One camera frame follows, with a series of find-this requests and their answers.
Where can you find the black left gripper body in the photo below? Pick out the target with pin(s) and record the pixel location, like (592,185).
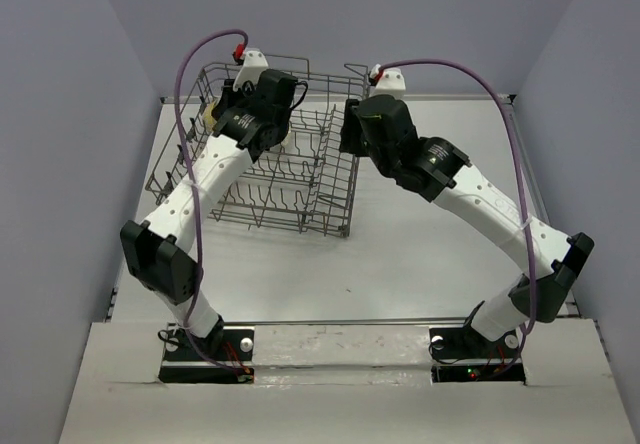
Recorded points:
(239,99)

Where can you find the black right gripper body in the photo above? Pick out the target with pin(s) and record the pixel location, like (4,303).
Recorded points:
(383,163)

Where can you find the grey wire dish rack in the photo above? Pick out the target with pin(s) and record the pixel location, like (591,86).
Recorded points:
(305,184)

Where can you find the blue yellow sun bowl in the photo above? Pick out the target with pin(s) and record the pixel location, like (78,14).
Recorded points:
(207,117)

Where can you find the leaf flower pattern bowl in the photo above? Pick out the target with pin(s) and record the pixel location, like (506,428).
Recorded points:
(287,139)

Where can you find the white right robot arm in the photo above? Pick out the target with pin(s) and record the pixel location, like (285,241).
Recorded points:
(550,260)

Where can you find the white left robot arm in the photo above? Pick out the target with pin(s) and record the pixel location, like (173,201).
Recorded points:
(164,251)

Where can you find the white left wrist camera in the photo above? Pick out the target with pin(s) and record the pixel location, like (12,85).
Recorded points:
(254,63)

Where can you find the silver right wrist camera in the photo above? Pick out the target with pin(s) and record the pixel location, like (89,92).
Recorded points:
(387,82)

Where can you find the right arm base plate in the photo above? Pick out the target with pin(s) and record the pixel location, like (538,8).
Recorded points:
(454,361)

